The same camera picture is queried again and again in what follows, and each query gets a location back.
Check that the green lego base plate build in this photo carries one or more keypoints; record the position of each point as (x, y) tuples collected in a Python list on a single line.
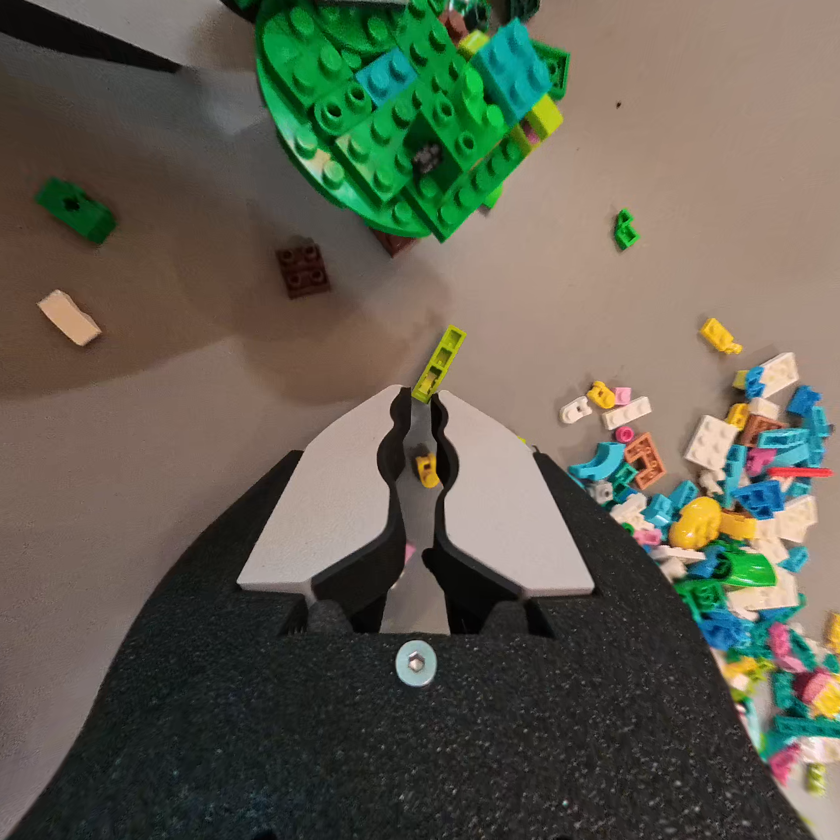
[(394, 118)]

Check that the brown flat lego plate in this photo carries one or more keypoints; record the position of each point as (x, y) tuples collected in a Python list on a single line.
[(394, 244)]

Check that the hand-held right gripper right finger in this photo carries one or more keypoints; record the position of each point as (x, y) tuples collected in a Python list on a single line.
[(512, 512)]

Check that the small yellow lego clip piece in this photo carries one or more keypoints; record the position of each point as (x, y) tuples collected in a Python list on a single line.
[(426, 469)]

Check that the small green lego bracket piece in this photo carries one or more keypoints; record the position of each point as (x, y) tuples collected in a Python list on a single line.
[(625, 231)]

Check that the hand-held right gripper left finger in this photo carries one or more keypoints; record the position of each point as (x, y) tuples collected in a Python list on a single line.
[(321, 505)]

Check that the lime green lego plate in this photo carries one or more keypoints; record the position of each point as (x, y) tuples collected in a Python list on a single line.
[(439, 364)]

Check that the small green lego brick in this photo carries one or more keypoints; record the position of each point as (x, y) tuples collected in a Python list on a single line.
[(75, 210)]

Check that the small pink lego piece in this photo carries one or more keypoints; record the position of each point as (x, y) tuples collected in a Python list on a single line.
[(409, 552)]

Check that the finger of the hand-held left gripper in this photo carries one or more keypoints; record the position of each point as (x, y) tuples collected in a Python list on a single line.
[(131, 26)]

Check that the brown four-stud lego piece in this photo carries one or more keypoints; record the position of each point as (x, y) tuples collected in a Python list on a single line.
[(302, 270)]

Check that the white lego slope brick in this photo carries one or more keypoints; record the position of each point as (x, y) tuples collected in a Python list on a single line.
[(69, 319)]

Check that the pile of pastel lego pieces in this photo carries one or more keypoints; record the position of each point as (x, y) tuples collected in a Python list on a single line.
[(722, 525)]

